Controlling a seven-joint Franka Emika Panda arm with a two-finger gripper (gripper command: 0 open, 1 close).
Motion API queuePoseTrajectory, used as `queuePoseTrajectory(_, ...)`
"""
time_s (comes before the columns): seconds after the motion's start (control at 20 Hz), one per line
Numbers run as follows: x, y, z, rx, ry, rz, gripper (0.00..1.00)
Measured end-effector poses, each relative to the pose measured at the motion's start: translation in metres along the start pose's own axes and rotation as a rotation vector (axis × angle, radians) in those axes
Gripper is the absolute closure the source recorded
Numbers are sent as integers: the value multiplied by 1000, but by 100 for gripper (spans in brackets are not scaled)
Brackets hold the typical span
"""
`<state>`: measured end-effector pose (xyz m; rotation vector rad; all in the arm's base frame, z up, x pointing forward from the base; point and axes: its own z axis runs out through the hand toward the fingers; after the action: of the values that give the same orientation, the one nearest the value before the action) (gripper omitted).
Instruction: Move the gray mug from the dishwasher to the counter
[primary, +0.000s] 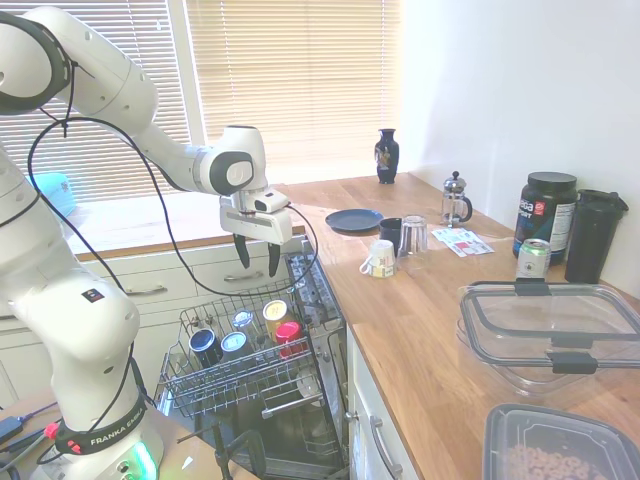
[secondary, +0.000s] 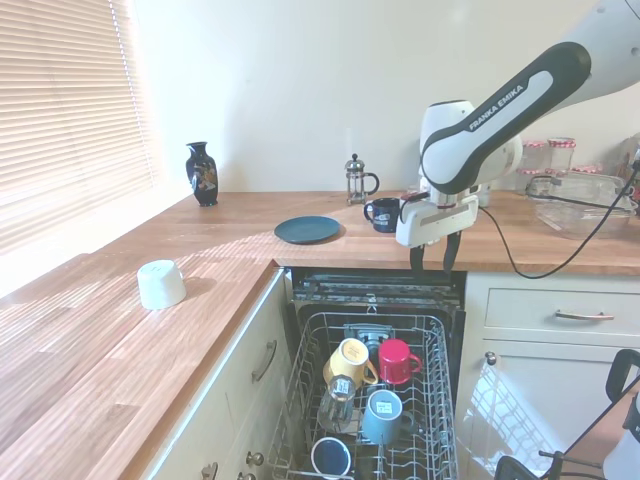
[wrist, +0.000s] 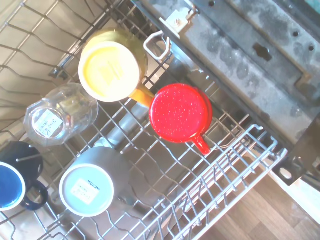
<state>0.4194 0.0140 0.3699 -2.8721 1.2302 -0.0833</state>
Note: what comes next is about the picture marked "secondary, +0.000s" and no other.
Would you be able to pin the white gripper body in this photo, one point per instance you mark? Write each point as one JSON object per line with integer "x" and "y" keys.
{"x": 435, "y": 222}

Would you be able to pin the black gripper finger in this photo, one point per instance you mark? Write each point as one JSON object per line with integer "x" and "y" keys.
{"x": 450, "y": 252}
{"x": 417, "y": 257}

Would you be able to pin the gray mug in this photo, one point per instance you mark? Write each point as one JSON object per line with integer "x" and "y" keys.
{"x": 377, "y": 425}

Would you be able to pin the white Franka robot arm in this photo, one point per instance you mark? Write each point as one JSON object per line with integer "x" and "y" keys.
{"x": 500, "y": 110}

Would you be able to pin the navy mug with print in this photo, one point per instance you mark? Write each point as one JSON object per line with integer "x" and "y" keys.
{"x": 385, "y": 215}

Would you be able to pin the built-in dishwasher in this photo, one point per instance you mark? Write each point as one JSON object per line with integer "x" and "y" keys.
{"x": 375, "y": 292}

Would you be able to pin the gray dishwasher spray part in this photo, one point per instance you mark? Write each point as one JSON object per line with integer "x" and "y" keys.
{"x": 367, "y": 335}

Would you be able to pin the red mug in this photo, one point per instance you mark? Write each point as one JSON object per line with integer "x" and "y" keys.
{"x": 395, "y": 362}

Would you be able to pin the yellow mug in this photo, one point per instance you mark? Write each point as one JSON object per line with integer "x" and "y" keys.
{"x": 345, "y": 357}

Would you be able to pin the plain navy mug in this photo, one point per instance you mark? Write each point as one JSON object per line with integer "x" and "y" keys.
{"x": 330, "y": 457}

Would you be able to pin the glass French press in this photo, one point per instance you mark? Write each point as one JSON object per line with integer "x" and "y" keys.
{"x": 356, "y": 182}

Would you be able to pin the white drawer cabinet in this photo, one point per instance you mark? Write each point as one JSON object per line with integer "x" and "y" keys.
{"x": 525, "y": 310}

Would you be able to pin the round metal cabinet knob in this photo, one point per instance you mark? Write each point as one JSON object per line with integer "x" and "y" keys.
{"x": 490, "y": 357}
{"x": 255, "y": 458}

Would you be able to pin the dark blue plate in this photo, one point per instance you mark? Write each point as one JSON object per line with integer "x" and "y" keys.
{"x": 307, "y": 230}

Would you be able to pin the glass jar red lid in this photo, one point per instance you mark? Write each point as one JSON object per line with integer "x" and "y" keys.
{"x": 561, "y": 155}
{"x": 533, "y": 155}

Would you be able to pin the clear container with lid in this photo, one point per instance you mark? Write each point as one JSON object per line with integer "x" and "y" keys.
{"x": 585, "y": 220}
{"x": 580, "y": 185}

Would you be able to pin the clear drinking glass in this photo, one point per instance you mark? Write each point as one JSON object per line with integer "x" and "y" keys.
{"x": 337, "y": 405}

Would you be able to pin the dark blue floral vase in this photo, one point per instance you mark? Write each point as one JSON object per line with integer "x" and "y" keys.
{"x": 202, "y": 175}

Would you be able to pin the white cabinet under window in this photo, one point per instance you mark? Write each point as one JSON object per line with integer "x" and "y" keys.
{"x": 225, "y": 400}

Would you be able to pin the beige window blind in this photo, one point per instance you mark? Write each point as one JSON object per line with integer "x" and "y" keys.
{"x": 60, "y": 100}

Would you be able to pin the black camera stand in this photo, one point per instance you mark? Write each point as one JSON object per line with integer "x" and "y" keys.
{"x": 590, "y": 430}

